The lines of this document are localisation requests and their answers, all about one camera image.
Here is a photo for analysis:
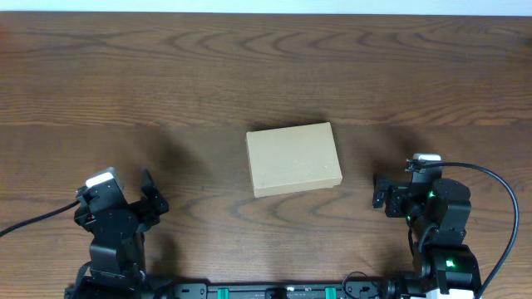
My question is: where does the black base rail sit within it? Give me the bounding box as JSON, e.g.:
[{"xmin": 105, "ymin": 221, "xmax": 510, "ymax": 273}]
[{"xmin": 64, "ymin": 272, "xmax": 416, "ymax": 299}]

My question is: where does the right black cable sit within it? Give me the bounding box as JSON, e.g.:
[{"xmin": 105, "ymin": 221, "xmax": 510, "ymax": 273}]
[{"xmin": 406, "ymin": 160, "xmax": 520, "ymax": 299}]

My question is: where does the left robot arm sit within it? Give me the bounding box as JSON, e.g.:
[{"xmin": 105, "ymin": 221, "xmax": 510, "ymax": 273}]
[{"xmin": 64, "ymin": 168, "xmax": 174, "ymax": 299}]

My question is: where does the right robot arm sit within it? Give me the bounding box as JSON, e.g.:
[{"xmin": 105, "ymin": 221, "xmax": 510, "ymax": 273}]
[{"xmin": 372, "ymin": 173, "xmax": 481, "ymax": 298}]

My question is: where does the brown cardboard box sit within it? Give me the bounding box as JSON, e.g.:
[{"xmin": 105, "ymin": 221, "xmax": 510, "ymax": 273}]
[{"xmin": 246, "ymin": 122, "xmax": 342, "ymax": 198}]

